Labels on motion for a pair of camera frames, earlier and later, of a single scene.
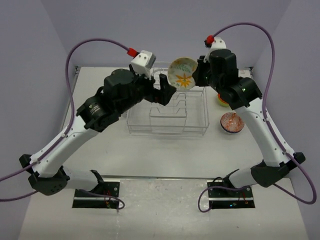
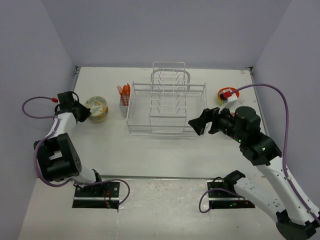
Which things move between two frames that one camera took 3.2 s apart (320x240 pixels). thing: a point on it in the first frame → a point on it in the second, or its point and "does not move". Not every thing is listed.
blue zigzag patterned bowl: (180, 73) → (96, 104)
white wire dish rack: (186, 114) does not move
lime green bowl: (222, 104) does not move
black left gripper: (162, 95) → (86, 113)
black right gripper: (199, 80) → (208, 115)
